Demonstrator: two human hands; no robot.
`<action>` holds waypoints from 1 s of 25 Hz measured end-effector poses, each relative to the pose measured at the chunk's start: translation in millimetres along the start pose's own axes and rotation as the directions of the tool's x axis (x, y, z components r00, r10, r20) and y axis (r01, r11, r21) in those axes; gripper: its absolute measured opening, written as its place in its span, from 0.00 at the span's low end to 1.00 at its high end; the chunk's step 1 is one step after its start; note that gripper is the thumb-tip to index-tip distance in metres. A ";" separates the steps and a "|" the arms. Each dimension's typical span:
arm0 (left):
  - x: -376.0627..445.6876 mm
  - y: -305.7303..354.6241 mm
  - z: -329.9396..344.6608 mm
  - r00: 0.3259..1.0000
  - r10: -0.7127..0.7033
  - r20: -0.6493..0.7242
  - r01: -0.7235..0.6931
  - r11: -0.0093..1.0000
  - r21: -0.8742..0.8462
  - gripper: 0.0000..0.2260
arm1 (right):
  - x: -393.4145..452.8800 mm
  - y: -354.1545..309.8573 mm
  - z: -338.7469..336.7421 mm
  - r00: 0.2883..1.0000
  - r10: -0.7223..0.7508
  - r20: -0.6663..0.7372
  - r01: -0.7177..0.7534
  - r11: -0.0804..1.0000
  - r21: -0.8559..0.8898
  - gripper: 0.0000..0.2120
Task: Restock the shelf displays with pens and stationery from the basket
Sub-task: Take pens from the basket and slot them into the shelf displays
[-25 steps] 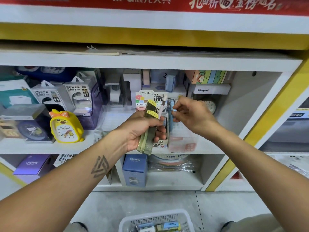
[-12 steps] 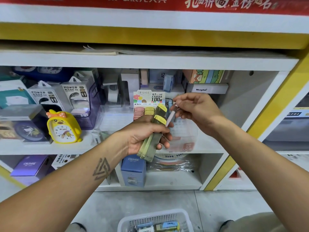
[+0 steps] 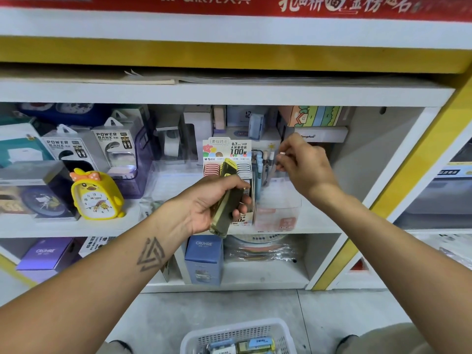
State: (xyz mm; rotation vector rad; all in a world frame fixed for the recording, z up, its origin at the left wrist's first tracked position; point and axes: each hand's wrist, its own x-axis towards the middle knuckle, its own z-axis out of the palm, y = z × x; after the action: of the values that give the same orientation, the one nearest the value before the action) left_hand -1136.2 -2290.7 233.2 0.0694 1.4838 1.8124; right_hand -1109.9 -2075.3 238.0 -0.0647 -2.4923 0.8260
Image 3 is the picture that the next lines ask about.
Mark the grey sneaker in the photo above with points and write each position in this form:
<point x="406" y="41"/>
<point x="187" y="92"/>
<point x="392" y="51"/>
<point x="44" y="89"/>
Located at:
<point x="345" y="344"/>
<point x="119" y="347"/>

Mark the flat cardboard sheets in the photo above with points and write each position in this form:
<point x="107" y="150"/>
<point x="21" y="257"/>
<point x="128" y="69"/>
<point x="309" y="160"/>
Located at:
<point x="295" y="77"/>

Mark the plastic wrapped items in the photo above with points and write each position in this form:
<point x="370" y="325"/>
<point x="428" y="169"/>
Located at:
<point x="450" y="247"/>

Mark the stack of wrapped discs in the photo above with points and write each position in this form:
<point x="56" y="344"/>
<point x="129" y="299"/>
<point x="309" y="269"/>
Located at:
<point x="262" y="249"/>

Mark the small tan alarm clock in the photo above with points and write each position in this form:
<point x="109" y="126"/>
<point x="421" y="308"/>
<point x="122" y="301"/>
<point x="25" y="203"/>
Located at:
<point x="10" y="201"/>

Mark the large white cardboard box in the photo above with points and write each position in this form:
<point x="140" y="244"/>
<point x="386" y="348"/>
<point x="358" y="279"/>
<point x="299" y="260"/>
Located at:
<point x="92" y="243"/>

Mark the clear boxed dark clock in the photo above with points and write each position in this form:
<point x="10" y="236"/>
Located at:
<point x="37" y="194"/>

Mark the tape dispenser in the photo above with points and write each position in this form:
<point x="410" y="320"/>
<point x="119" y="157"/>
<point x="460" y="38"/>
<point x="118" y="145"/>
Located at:
<point x="171" y="142"/>

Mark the red white flat box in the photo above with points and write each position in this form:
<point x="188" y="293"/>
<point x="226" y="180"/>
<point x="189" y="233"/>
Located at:
<point x="359" y="265"/>

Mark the yellow alarm clock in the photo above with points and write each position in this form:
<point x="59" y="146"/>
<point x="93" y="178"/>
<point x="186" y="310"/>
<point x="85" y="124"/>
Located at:
<point x="97" y="197"/>

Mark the red banner strip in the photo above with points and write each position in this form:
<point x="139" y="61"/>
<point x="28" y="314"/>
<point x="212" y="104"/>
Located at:
<point x="133" y="3"/>

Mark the white hanging accessory box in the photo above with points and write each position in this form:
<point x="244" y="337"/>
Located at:
<point x="118" y="142"/>
<point x="70" y="147"/>

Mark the person's left hand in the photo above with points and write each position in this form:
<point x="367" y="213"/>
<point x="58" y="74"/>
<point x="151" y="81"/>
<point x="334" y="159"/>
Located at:
<point x="199" y="206"/>

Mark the white shelf with yellow trim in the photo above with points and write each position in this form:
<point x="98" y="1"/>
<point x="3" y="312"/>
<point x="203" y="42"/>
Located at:
<point x="243" y="93"/>

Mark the purple box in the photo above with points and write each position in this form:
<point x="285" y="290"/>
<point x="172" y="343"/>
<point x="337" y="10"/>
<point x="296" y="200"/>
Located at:
<point x="44" y="254"/>

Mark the teal white box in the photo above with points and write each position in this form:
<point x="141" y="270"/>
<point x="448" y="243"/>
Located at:
<point x="22" y="147"/>

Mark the white tall box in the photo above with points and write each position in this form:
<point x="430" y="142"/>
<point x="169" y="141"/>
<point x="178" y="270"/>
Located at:
<point x="197" y="125"/>

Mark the pastel sticky notes pack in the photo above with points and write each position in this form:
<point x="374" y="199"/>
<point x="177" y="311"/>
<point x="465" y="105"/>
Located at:
<point x="313" y="115"/>

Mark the clear pink label box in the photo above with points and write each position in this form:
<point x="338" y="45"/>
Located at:
<point x="276" y="211"/>

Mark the person's right hand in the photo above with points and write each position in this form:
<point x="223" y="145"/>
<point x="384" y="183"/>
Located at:
<point x="310" y="169"/>

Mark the grey digital clock box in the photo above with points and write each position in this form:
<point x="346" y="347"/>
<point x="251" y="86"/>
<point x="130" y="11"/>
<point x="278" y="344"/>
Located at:
<point x="243" y="118"/>

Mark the pile of lead refill packets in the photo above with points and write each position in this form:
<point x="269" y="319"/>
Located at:
<point x="240" y="345"/>

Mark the person's right forearm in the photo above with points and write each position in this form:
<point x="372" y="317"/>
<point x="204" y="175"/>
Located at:
<point x="402" y="269"/>

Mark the person's left forearm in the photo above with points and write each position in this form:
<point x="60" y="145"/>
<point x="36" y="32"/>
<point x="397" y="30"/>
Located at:
<point x="88" y="295"/>

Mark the white long box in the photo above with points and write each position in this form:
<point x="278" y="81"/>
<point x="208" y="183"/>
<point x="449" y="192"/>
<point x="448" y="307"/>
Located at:
<point x="317" y="134"/>

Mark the clear plastic tray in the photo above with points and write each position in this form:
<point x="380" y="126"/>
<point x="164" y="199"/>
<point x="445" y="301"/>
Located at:
<point x="166" y="180"/>

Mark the white refill display box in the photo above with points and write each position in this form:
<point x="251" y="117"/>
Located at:
<point x="228" y="151"/>

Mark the white plastic basket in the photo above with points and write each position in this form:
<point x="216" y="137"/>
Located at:
<point x="193" y="326"/>

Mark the olive green refill packets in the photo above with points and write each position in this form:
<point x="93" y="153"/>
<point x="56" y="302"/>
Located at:
<point x="223" y="210"/>

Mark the blue small carton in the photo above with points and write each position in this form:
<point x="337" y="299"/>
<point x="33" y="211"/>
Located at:
<point x="203" y="260"/>

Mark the purple translucent container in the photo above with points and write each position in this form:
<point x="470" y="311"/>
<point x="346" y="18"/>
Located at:
<point x="141" y="180"/>

